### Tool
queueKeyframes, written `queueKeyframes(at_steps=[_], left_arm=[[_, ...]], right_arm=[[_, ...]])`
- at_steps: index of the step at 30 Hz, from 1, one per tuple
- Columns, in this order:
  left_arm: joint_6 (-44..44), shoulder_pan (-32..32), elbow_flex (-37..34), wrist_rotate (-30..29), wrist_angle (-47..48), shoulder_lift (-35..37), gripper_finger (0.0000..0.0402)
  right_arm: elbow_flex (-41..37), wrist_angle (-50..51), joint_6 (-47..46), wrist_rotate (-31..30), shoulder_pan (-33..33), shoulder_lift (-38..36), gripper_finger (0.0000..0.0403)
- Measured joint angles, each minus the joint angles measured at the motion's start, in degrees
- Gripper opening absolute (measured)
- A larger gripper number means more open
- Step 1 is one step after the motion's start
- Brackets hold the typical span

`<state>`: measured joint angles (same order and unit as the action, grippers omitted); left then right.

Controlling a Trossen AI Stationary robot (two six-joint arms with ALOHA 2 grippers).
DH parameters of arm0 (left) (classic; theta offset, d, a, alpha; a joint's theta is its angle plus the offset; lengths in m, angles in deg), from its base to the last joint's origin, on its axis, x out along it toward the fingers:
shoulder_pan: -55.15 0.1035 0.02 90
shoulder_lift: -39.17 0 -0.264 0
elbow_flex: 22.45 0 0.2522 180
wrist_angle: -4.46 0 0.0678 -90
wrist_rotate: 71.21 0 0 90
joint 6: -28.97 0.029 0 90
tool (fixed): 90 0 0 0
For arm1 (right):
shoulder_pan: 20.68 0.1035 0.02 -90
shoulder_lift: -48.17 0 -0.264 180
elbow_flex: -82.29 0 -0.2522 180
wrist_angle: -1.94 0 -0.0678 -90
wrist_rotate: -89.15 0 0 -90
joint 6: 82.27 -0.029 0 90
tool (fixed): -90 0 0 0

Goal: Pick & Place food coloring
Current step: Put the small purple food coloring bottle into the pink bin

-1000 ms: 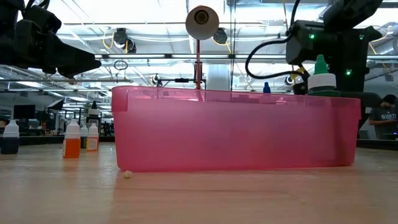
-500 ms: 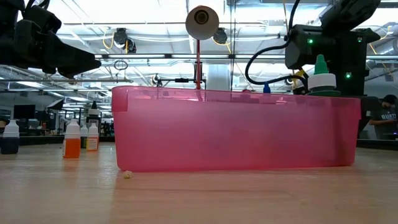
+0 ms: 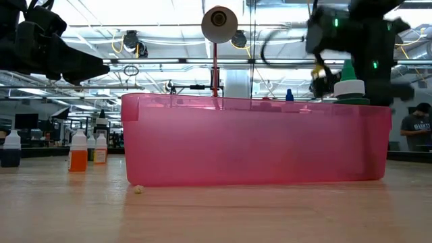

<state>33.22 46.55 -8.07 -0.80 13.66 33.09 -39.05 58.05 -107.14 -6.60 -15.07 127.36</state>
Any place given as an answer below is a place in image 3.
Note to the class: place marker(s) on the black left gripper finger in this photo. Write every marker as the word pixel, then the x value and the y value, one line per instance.
pixel 79 78
pixel 82 62

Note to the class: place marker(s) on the large green-capped dye bottle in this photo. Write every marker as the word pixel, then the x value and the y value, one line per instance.
pixel 349 88

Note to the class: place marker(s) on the large black-capped dye bottle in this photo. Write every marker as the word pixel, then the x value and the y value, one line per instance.
pixel 101 121

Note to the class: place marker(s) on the small green dye bottle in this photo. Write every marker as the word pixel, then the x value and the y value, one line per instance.
pixel 90 145

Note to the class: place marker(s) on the small yellow dye bottle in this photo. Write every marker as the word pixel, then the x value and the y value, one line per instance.
pixel 100 155

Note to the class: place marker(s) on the small orange dye bottle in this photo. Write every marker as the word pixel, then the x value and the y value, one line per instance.
pixel 78 160

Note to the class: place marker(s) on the large blue-capped dye bottle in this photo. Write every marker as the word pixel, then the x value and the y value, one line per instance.
pixel 289 95

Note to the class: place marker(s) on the small dark blue dye bottle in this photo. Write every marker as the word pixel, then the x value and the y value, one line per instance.
pixel 11 155

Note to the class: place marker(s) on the large red-capped dye bottle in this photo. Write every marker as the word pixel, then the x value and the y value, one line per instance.
pixel 266 99

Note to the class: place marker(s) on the pink translucent plastic bin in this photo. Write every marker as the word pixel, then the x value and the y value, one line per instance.
pixel 256 145

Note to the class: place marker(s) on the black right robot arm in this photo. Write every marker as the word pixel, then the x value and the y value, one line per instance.
pixel 357 27

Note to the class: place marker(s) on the person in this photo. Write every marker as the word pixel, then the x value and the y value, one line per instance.
pixel 416 130

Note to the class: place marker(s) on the black computer monitor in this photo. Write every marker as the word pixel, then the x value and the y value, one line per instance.
pixel 26 121

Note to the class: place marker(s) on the long ceiling light bar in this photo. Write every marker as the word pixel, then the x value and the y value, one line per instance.
pixel 152 60

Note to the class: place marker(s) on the black stand crossbar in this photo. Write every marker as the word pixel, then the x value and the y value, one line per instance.
pixel 197 87

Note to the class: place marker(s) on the small beige crumb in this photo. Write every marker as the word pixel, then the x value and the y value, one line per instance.
pixel 138 189

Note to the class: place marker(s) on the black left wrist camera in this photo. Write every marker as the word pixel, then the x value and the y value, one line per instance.
pixel 45 22

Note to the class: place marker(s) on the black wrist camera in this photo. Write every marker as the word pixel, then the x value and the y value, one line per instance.
pixel 45 22
pixel 324 86

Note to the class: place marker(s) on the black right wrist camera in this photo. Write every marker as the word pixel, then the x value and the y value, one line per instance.
pixel 324 86

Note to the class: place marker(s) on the red camera pole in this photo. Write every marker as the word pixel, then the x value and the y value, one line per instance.
pixel 215 74

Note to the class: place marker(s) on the white round overhead camera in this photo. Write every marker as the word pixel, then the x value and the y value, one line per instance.
pixel 219 23

